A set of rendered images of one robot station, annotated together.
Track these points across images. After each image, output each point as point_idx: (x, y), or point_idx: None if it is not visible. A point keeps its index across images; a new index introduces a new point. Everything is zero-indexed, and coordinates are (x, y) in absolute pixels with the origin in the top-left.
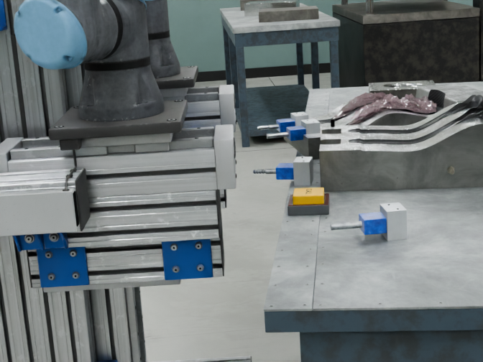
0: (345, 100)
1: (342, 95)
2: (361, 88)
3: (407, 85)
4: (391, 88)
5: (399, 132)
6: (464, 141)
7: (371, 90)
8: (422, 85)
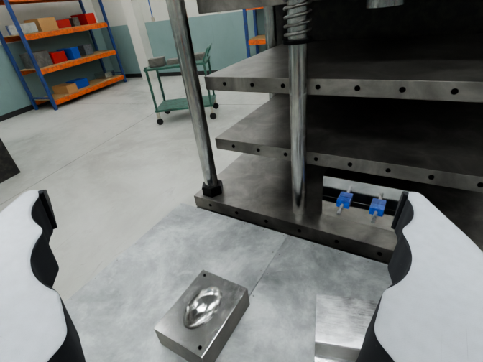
0: (114, 354)
1: (84, 337)
2: (81, 299)
3: (196, 298)
4: (212, 329)
5: None
6: None
7: (200, 354)
8: (213, 287)
